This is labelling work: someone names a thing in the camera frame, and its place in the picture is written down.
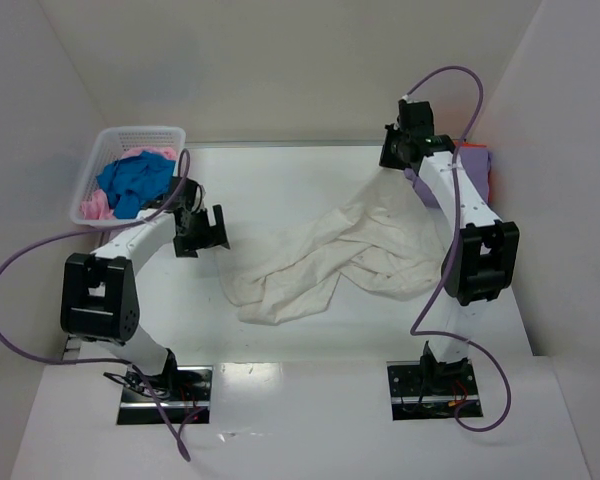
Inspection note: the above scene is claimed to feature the white t shirt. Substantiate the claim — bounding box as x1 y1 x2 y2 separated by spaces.
216 169 444 325

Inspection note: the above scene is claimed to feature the white plastic basket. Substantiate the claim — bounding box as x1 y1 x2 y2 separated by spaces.
69 126 186 228

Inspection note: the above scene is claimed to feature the blue t shirt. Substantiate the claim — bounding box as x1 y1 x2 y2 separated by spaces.
96 151 176 220

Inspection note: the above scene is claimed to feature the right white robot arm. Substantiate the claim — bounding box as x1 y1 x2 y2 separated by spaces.
380 98 519 382

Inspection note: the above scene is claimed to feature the folded purple t shirt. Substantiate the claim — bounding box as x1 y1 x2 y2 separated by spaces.
404 148 491 209

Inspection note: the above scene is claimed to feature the folded orange t shirt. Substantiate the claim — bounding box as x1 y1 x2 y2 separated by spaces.
454 142 488 149

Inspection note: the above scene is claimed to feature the pink t shirt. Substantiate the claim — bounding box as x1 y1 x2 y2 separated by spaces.
80 146 177 220

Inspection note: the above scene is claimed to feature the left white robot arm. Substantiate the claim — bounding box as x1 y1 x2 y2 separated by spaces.
60 177 230 383

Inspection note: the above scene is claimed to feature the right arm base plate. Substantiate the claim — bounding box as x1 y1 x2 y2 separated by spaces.
387 362 483 421

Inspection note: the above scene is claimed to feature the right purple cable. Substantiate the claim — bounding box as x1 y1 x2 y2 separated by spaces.
404 66 512 432

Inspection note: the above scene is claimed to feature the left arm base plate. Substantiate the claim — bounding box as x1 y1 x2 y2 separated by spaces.
104 366 213 426

